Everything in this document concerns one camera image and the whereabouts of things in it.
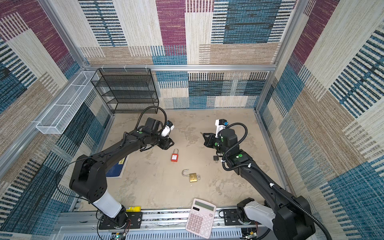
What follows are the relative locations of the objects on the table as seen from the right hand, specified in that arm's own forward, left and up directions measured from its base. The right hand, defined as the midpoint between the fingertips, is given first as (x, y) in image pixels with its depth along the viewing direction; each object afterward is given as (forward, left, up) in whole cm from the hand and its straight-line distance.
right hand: (202, 136), depth 78 cm
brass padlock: (-14, +6, -20) cm, 25 cm away
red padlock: (0, +17, -21) cm, 27 cm away
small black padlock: (-1, -9, -22) cm, 24 cm away
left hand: (+5, +18, -9) cm, 21 cm away
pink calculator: (-33, +3, -20) cm, 39 cm away
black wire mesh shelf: (+46, +52, -5) cm, 70 cm away
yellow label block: (-29, +36, -20) cm, 50 cm away
